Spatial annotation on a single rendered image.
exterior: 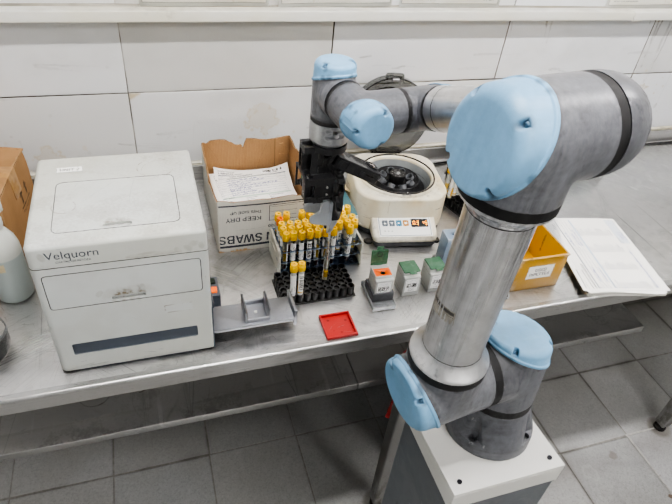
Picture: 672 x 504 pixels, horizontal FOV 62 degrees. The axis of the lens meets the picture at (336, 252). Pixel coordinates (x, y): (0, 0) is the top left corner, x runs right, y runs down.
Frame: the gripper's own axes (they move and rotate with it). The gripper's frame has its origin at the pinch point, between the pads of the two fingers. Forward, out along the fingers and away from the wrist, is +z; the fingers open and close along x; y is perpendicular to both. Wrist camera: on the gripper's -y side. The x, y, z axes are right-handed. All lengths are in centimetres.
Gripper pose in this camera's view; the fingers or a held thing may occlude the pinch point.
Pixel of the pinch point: (330, 224)
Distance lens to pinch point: 118.7
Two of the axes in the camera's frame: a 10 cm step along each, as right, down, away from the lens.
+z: -0.9, 7.7, 6.3
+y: -9.5, 1.2, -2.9
